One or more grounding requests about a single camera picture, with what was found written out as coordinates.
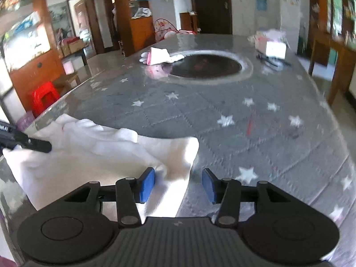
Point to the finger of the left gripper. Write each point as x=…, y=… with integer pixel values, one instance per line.
x=12, y=137

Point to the small wooden stool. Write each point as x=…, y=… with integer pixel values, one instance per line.
x=63, y=84

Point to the grey star quilted mat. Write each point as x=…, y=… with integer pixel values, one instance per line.
x=276, y=123

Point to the white sweatshirt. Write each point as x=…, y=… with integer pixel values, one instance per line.
x=83, y=151

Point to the white tissue box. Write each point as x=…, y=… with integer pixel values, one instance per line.
x=271, y=43

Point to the dark wooden door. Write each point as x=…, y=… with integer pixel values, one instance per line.
x=214, y=16

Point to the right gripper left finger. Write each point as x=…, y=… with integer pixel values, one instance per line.
x=131, y=191

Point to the white refrigerator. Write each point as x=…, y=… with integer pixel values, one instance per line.
x=290, y=21

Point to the black round table inset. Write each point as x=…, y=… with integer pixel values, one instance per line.
x=208, y=67

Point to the black scissors on table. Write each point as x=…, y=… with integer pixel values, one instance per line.
x=277, y=63

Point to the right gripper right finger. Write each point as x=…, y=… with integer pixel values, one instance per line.
x=225, y=192

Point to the pink polka dot play tent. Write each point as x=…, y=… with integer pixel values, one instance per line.
x=164, y=29

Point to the red plastic stool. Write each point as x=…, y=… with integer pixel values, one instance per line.
x=43, y=97

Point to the blue water dispenser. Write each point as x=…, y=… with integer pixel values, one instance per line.
x=261, y=15

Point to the white pink glove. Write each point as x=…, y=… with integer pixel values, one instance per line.
x=156, y=56

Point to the wooden display cabinet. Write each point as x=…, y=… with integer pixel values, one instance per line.
x=135, y=25

